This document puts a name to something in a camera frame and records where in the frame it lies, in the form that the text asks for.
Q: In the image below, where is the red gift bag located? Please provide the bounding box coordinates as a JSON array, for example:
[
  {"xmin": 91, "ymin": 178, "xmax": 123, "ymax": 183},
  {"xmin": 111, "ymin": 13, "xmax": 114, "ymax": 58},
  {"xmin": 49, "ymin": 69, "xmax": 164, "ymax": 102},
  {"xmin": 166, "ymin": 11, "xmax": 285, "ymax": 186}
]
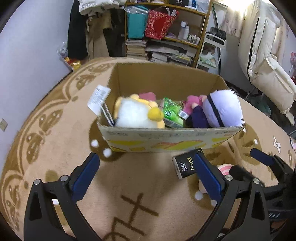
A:
[{"xmin": 144, "ymin": 9, "xmax": 179, "ymax": 40}]

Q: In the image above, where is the black Face tissue pack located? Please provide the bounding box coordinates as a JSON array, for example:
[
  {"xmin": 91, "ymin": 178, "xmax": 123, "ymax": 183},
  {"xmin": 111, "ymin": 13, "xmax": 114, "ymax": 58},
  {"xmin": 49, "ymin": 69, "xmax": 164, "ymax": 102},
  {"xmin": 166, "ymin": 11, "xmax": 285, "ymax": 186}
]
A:
[{"xmin": 172, "ymin": 149, "xmax": 203, "ymax": 180}]

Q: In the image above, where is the pink plush toy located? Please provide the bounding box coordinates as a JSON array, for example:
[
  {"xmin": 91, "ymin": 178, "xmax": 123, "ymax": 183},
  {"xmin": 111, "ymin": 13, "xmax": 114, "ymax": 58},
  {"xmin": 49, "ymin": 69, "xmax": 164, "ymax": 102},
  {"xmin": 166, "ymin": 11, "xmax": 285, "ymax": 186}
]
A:
[{"xmin": 139, "ymin": 92, "xmax": 207, "ymax": 115}]

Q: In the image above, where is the teal bag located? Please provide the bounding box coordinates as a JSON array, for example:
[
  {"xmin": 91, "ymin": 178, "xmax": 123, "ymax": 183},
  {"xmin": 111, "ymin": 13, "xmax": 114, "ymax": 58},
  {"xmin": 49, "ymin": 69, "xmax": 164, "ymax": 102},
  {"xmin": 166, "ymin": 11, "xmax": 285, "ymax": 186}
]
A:
[{"xmin": 125, "ymin": 5, "xmax": 149, "ymax": 39}]

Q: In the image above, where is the white-haired plush doll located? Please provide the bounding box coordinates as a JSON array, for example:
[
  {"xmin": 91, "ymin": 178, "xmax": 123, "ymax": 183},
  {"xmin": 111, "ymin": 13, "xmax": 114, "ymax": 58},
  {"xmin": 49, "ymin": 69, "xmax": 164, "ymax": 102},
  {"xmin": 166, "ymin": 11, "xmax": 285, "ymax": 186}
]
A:
[{"xmin": 185, "ymin": 89, "xmax": 245, "ymax": 128}]

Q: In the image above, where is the wooden bookshelf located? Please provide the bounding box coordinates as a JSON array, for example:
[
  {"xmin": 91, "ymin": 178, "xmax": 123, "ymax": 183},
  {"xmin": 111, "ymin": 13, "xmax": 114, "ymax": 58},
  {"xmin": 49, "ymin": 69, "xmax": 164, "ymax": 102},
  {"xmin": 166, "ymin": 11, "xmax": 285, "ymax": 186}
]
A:
[{"xmin": 126, "ymin": 0, "xmax": 213, "ymax": 67}]

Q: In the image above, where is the pink swirl roll cushion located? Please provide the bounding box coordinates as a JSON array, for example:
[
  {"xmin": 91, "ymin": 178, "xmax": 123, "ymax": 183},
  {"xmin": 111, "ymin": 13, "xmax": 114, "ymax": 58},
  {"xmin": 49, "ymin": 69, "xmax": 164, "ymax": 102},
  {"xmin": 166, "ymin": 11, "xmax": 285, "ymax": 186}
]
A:
[{"xmin": 199, "ymin": 164, "xmax": 233, "ymax": 194}]

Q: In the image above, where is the yellow plush toy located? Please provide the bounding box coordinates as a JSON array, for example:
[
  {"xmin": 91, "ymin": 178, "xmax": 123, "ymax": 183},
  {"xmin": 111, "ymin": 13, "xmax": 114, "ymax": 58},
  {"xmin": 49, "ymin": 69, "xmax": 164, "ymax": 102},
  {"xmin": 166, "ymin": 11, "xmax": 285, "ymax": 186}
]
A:
[{"xmin": 113, "ymin": 94, "xmax": 159, "ymax": 119}]

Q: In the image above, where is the green tissue pack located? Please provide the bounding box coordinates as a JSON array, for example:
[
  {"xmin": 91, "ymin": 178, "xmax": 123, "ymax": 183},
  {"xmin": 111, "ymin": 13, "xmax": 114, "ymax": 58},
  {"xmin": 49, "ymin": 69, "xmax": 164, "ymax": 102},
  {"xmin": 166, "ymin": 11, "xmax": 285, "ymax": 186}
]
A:
[{"xmin": 160, "ymin": 97, "xmax": 189, "ymax": 128}]

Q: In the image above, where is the beige patterned round rug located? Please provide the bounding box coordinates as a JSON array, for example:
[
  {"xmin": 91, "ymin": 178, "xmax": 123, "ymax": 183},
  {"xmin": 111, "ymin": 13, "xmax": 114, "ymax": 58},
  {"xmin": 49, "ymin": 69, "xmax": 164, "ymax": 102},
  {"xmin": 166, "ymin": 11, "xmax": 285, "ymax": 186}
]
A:
[{"xmin": 1, "ymin": 58, "xmax": 295, "ymax": 240}]

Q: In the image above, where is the stack of books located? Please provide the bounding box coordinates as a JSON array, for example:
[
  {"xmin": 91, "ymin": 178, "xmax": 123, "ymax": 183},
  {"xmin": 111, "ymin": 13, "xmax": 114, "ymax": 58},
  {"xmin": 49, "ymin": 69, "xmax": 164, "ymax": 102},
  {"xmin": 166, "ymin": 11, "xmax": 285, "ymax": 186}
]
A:
[{"xmin": 125, "ymin": 39, "xmax": 148, "ymax": 60}]

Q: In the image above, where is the white puffer jacket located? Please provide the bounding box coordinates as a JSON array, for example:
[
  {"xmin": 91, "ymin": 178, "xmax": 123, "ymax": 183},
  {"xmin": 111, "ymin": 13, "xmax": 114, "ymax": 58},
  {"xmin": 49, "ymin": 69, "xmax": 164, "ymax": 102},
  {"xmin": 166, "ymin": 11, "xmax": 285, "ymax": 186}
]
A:
[{"xmin": 79, "ymin": 0, "xmax": 126, "ymax": 15}]

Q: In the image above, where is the white plush with yellow feet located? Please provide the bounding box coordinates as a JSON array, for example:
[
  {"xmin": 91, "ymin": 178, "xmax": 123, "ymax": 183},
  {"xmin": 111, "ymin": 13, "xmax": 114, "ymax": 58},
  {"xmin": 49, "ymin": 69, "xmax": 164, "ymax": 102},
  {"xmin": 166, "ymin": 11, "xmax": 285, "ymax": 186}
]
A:
[{"xmin": 114, "ymin": 97, "xmax": 165, "ymax": 128}]

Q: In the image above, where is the white rolling cart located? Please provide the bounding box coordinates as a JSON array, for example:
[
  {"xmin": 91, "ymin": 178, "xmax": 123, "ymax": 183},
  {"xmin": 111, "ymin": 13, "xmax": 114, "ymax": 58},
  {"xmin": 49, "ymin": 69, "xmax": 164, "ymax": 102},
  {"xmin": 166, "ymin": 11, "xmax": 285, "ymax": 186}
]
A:
[{"xmin": 196, "ymin": 33, "xmax": 226, "ymax": 69}]

